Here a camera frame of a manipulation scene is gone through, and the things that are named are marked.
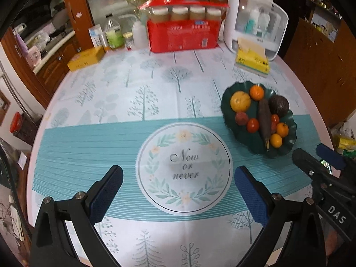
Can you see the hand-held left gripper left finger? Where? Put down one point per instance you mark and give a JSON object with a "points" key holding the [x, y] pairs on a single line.
{"points": [[107, 192]]}

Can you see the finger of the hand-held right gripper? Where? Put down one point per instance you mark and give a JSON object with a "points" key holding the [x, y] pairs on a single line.
{"points": [[308, 162], [332, 157]]}

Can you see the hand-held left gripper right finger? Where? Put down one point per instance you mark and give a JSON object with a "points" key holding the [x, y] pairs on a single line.
{"points": [[250, 192]]}

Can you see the small orange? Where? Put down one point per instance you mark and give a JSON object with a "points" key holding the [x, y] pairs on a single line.
{"points": [[256, 92], [282, 130], [276, 140]]}

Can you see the dark green scalloped plate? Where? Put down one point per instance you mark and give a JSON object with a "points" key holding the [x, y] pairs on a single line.
{"points": [[244, 141]]}

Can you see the red tomato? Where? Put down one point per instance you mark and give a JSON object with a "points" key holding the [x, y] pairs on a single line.
{"points": [[275, 119], [252, 125]]}

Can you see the dark purple eggplant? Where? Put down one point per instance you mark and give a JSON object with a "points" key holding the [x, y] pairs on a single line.
{"points": [[264, 122]]}

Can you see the dark avocado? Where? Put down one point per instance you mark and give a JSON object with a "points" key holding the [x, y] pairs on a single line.
{"points": [[279, 105]]}

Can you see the pinkish red round fruit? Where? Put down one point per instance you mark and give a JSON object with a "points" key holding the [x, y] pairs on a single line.
{"points": [[241, 118]]}

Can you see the yellow citrus fruit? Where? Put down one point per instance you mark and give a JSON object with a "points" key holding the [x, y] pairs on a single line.
{"points": [[240, 101]]}

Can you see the yellow green plastic bag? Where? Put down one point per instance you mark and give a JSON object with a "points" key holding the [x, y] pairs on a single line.
{"points": [[345, 141]]}

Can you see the wooden cabinet with shelves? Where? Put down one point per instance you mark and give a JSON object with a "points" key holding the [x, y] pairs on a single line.
{"points": [[311, 61]]}

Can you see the red lidded container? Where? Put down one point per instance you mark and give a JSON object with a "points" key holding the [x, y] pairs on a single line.
{"points": [[19, 126]]}

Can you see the yellow tissue pack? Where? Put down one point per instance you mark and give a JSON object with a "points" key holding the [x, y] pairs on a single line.
{"points": [[254, 62]]}

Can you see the yellow cardboard box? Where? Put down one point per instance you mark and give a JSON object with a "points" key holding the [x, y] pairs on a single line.
{"points": [[86, 59]]}

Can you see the wooden kitchen counter cabinet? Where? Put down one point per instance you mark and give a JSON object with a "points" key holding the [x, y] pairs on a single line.
{"points": [[52, 66]]}

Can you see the clear drinking glass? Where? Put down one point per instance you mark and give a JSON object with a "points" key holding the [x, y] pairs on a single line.
{"points": [[103, 42]]}

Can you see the green-liquid plastic bottle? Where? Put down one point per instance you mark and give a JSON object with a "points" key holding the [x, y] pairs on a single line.
{"points": [[115, 39]]}

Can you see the small gold lid jar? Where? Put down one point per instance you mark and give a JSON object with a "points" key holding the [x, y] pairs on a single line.
{"points": [[128, 40]]}

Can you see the white cosmetics organizer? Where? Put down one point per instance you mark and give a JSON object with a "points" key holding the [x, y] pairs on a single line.
{"points": [[230, 27]]}

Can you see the white plastic bottle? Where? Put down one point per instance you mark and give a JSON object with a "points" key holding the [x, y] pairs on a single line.
{"points": [[138, 36]]}

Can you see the white and blue box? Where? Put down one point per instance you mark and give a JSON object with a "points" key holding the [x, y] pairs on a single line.
{"points": [[94, 33]]}

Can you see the clear plastic bottle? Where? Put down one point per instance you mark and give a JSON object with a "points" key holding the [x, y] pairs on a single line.
{"points": [[111, 22]]}

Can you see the red carton box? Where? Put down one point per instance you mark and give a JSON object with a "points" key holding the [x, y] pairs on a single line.
{"points": [[182, 36]]}

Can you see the beige glass jar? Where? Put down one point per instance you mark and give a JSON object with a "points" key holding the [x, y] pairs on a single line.
{"points": [[160, 14], [214, 13], [179, 14], [198, 13]]}

